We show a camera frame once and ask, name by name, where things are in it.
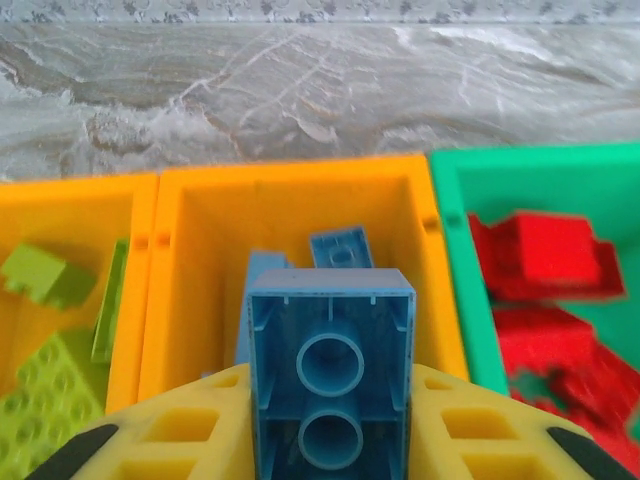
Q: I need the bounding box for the blue lego brick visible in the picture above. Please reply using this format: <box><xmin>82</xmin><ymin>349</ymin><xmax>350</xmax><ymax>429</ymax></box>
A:
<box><xmin>231</xmin><ymin>249</ymin><xmax>297</xmax><ymax>366</ymax></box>
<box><xmin>245</xmin><ymin>268</ymin><xmax>418</xmax><ymax>480</ymax></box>
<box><xmin>308</xmin><ymin>225</ymin><xmax>376</xmax><ymax>272</ymax></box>

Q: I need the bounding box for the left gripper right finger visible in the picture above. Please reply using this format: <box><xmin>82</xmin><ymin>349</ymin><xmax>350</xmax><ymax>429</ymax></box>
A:
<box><xmin>411</xmin><ymin>362</ymin><xmax>632</xmax><ymax>480</ymax></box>

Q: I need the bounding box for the green plastic bin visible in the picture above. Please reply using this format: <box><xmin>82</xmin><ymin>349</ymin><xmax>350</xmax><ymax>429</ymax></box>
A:
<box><xmin>429</xmin><ymin>141</ymin><xmax>640</xmax><ymax>480</ymax></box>

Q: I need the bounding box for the small lime green lego brick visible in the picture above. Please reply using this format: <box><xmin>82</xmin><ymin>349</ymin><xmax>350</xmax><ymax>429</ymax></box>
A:
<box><xmin>0</xmin><ymin>241</ymin><xmax>99</xmax><ymax>312</ymax></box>

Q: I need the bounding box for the orange plastic bin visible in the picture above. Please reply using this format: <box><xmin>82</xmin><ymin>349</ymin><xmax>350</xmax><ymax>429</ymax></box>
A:
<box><xmin>0</xmin><ymin>171</ymin><xmax>161</xmax><ymax>417</ymax></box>
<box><xmin>136</xmin><ymin>153</ymin><xmax>472</xmax><ymax>417</ymax></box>

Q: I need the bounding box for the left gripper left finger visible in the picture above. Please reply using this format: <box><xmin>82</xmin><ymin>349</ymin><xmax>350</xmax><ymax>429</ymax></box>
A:
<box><xmin>24</xmin><ymin>362</ymin><xmax>262</xmax><ymax>480</ymax></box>

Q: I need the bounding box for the red lego brick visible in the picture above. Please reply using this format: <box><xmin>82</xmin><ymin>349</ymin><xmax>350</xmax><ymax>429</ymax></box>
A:
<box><xmin>509</xmin><ymin>364</ymin><xmax>640</xmax><ymax>480</ymax></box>
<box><xmin>466</xmin><ymin>209</ymin><xmax>629</xmax><ymax>304</ymax></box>
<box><xmin>491</xmin><ymin>304</ymin><xmax>640</xmax><ymax>397</ymax></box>

